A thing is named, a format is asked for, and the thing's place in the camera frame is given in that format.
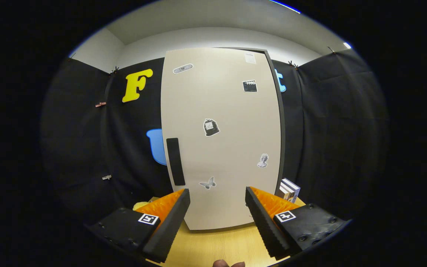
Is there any long ceiling light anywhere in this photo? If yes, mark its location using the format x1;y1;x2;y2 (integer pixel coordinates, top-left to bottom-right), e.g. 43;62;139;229
269;0;301;14

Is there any black backdrop cloth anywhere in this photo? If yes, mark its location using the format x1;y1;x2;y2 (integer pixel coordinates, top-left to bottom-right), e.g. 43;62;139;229
40;48;391;238

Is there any grey shoe cabinet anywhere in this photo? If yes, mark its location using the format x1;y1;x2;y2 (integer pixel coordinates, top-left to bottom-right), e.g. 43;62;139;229
213;47;287;193

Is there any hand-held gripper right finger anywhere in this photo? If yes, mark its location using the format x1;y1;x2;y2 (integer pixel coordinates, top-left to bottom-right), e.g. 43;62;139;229
245;186;347;261

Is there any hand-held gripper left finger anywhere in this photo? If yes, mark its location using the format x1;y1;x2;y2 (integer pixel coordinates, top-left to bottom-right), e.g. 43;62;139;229
86;188;191;264

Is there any beige shoe cabinet door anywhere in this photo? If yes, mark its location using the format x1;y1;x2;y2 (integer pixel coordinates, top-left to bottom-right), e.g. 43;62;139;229
160;47;282;230

